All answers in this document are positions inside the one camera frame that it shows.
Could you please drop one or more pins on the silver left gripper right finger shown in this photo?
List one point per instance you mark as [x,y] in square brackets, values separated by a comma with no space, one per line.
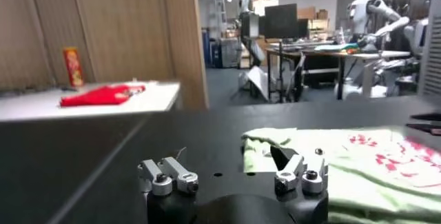
[299,173]

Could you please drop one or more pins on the white humanoid robot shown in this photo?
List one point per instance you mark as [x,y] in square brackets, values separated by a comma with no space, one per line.
[361,11]

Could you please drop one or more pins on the black monitor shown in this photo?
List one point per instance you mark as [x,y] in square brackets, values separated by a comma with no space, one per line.
[280,21]

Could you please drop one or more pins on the red folded shirt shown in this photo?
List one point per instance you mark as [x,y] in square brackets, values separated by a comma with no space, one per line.
[100,96]

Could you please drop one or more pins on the black wrinkled table cover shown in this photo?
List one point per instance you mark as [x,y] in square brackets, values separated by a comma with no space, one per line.
[213,132]

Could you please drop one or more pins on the white reflector board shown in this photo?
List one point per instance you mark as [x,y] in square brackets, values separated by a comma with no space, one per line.
[256,80]

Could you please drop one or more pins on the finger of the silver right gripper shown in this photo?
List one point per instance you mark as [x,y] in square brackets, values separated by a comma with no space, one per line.
[427,116]
[425,129]

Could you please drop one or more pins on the light green t-shirt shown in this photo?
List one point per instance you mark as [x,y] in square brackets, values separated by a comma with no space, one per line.
[361,177]

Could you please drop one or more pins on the black smooth table cover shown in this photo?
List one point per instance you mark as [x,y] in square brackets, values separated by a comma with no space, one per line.
[51,163]

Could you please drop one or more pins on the red chips can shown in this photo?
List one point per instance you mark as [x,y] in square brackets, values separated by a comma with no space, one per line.
[73,67]

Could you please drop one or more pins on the white air cooler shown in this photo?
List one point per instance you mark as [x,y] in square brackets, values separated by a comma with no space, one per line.
[432,49]

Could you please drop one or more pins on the white standing desk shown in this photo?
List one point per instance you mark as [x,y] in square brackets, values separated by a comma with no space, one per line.
[379,54]

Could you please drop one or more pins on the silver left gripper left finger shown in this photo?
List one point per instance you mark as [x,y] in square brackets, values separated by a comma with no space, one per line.
[172,177]

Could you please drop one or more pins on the brown wooden desk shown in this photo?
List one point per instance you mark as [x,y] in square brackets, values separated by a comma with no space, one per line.
[303,53]

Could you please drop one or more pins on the white side table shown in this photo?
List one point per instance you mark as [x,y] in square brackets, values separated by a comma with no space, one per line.
[144,103]

